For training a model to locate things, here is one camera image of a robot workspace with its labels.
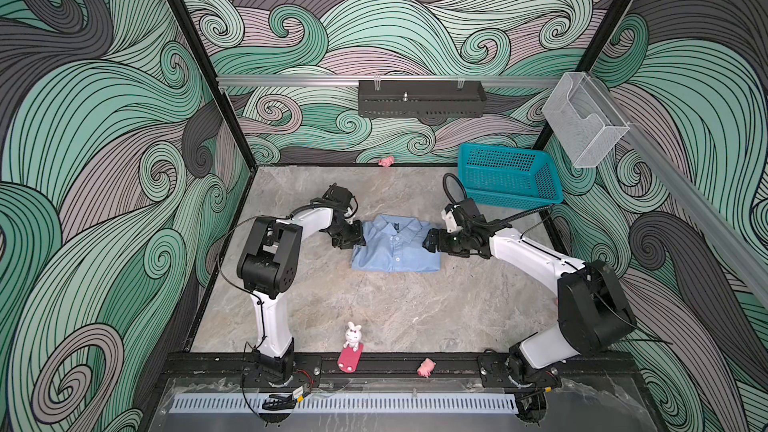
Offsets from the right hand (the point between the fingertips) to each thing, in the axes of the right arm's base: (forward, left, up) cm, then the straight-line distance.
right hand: (434, 245), depth 89 cm
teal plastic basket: (+36, -30, -9) cm, 47 cm away
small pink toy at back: (+40, +15, -5) cm, 43 cm away
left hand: (+4, +23, -5) cm, 24 cm away
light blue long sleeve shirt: (+2, +12, -3) cm, 13 cm away
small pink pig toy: (-32, +5, -5) cm, 32 cm away
